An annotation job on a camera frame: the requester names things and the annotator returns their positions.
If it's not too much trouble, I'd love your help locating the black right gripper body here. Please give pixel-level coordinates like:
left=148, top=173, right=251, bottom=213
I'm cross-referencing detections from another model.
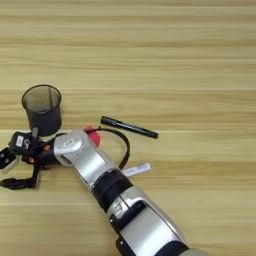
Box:
left=19, top=126, right=62, bottom=168

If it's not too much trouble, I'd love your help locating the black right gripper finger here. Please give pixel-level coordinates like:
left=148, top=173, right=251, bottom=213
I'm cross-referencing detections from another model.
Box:
left=0, top=164, right=41, bottom=191

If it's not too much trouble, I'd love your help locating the red cube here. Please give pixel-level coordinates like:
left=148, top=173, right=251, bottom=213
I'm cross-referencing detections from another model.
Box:
left=83, top=125, right=102, bottom=148

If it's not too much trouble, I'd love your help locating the small black box white label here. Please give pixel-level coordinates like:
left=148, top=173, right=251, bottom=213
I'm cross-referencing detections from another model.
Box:
left=8, top=130, right=35, bottom=157

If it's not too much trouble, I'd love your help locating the black mesh pen cup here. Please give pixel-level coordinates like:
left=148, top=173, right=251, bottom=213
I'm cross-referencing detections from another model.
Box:
left=21, top=84, right=63, bottom=137

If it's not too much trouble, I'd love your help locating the black marker pen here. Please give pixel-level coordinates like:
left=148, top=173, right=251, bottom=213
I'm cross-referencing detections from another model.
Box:
left=100, top=115, right=159, bottom=140

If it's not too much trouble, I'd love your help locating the white marker black cap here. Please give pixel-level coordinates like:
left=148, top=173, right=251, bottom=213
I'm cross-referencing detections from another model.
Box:
left=121, top=162, right=153, bottom=178

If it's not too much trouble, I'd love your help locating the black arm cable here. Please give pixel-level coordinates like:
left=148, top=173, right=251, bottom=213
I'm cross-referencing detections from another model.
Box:
left=89, top=127, right=131, bottom=170

